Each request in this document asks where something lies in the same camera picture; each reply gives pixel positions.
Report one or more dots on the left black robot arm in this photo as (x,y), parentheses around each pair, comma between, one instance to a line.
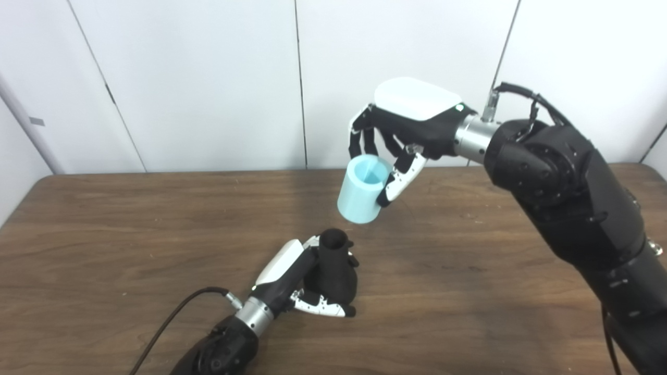
(224,349)

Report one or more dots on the white wall corner trim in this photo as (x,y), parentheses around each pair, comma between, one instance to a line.
(36,140)

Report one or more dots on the black panel seam hinge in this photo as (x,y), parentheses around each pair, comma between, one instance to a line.
(110,94)

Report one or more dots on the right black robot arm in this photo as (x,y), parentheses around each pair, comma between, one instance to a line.
(573,198)

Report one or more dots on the black funnel-shaped nozzle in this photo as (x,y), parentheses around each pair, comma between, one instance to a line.
(333,276)

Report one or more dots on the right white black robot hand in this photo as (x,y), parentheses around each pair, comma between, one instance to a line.
(417,122)

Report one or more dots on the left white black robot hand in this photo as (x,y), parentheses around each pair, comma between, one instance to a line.
(284,276)

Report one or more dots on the light blue cup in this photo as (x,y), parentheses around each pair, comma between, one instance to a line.
(357,203)

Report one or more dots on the small grey wall tag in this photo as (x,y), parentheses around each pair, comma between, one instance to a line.
(37,121)

